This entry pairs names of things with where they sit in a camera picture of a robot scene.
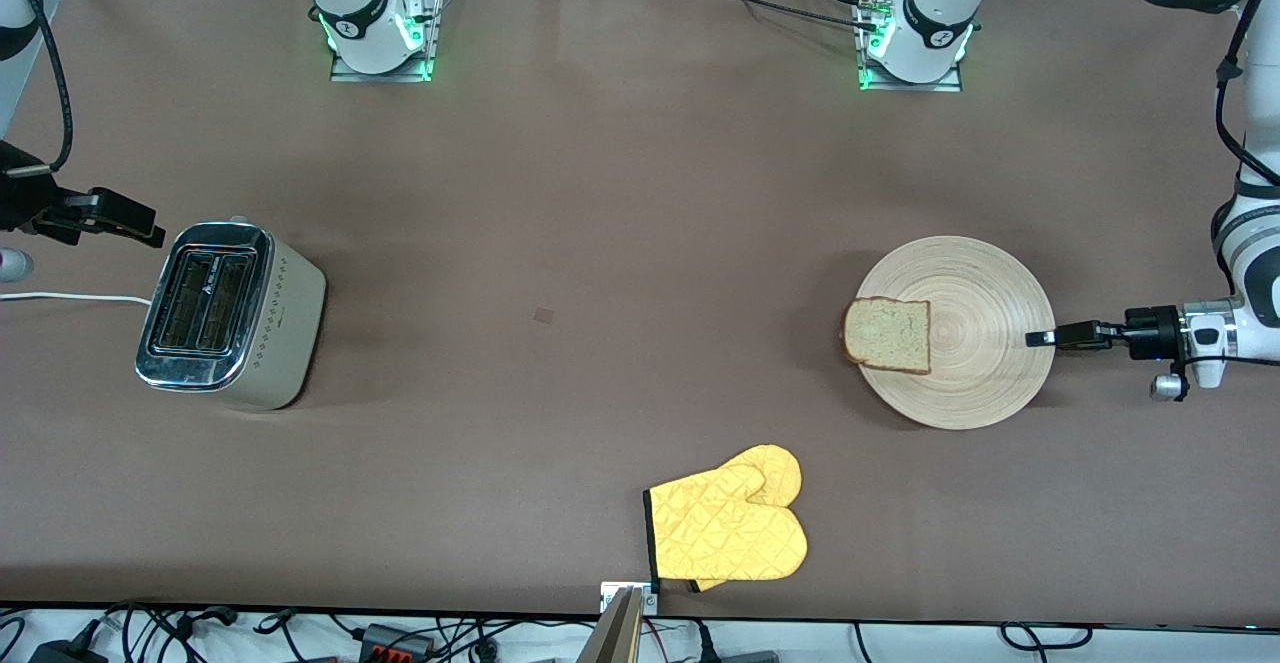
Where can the beige chrome two-slot toaster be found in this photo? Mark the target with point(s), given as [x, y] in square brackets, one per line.
[280, 333]

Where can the brown bread slice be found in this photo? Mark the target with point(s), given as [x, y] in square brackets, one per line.
[888, 335]

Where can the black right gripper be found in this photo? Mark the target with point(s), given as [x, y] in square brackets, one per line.
[22, 202]

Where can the round wooden plate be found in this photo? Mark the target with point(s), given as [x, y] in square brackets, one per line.
[980, 383]

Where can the yellow quilted oven mitt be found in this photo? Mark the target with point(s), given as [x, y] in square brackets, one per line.
[708, 585]
[725, 528]

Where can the tan camera mount beam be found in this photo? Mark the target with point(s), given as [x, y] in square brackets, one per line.
[615, 638]

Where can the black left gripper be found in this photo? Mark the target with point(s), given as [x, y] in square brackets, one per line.
[1152, 331]

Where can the black orange connector box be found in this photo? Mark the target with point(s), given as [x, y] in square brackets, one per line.
[395, 643]

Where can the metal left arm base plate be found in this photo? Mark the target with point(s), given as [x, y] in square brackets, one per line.
[910, 87]

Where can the silver camera mount bracket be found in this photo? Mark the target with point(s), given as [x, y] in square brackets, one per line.
[610, 595]

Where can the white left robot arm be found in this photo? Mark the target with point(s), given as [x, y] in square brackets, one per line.
[1255, 253]

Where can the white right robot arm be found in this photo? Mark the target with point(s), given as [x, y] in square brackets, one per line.
[360, 13]

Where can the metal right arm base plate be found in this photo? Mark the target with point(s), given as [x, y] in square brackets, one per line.
[431, 28]

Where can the black power adapter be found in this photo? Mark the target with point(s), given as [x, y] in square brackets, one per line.
[65, 653]

